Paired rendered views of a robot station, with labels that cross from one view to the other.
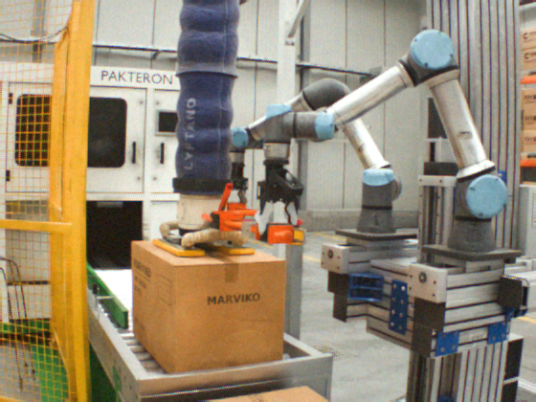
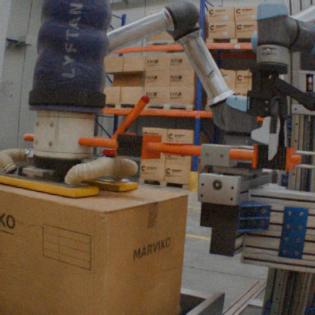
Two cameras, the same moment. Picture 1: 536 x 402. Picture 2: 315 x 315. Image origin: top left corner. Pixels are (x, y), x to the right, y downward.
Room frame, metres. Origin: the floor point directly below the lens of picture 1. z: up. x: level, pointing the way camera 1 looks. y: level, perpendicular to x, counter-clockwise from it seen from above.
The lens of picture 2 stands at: (0.95, 0.71, 1.11)
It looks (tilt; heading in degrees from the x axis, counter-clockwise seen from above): 3 degrees down; 326
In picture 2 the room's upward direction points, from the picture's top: 3 degrees clockwise
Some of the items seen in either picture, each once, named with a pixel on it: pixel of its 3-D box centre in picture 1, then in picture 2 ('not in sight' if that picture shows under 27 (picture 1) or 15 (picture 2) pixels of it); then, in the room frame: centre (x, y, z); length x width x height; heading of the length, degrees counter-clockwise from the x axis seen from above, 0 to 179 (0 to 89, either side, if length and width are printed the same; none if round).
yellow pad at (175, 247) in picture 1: (176, 242); (39, 178); (2.07, 0.32, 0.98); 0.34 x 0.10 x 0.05; 27
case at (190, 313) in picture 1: (200, 301); (62, 253); (2.11, 0.24, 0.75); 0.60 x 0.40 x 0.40; 27
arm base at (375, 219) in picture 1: (376, 218); (240, 145); (2.07, -0.41, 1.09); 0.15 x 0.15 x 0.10
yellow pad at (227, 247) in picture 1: (224, 241); (81, 175); (2.15, 0.15, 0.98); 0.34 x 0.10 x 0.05; 27
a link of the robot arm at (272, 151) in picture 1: (276, 152); (272, 58); (1.59, -0.03, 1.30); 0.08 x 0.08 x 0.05
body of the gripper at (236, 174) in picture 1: (236, 176); not in sight; (2.47, 0.13, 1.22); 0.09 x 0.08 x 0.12; 27
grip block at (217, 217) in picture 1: (227, 220); (138, 145); (1.89, 0.13, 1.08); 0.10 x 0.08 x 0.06; 117
